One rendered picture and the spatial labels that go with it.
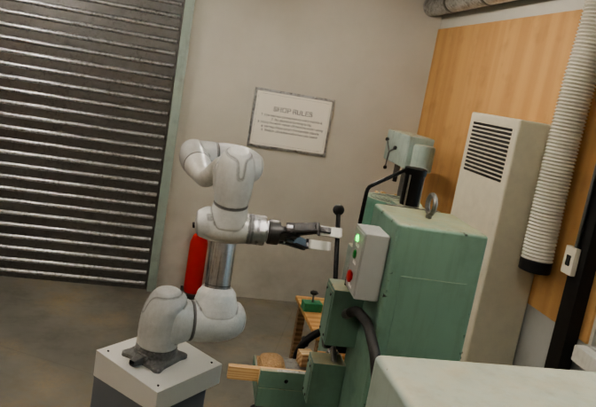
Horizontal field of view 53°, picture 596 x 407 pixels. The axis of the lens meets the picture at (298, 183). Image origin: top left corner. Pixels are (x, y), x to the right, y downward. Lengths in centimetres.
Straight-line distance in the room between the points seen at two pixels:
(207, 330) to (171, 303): 17
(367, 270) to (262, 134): 338
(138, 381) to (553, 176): 207
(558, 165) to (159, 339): 197
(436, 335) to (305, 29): 356
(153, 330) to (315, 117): 286
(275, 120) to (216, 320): 264
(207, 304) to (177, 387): 30
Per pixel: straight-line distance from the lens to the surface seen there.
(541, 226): 311
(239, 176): 166
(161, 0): 463
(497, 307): 336
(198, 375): 234
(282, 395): 187
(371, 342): 134
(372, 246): 139
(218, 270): 230
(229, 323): 233
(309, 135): 477
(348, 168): 490
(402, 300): 142
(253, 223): 175
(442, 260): 142
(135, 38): 464
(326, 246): 188
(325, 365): 165
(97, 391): 247
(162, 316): 225
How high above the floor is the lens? 179
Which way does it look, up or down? 9 degrees down
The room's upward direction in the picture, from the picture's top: 10 degrees clockwise
